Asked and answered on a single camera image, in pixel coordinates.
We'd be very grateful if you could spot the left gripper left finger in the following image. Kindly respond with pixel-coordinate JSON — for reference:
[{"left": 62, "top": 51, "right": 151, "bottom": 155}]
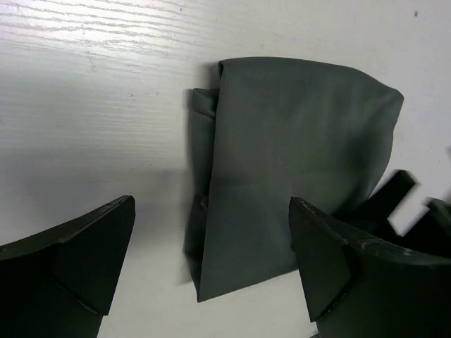
[{"left": 1, "top": 195, "right": 135, "bottom": 337}]

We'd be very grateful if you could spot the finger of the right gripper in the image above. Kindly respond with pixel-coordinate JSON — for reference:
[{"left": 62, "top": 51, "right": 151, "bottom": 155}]
[
  {"left": 347, "top": 170, "right": 416, "bottom": 232},
  {"left": 401, "top": 199, "right": 450, "bottom": 263}
]

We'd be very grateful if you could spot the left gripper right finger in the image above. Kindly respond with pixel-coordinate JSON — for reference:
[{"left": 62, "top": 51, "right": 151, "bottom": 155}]
[{"left": 288, "top": 198, "right": 450, "bottom": 337}]

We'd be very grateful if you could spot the dark grey t shirt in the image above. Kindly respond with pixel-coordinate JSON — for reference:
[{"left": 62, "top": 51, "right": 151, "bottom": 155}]
[{"left": 184, "top": 57, "right": 404, "bottom": 301}]

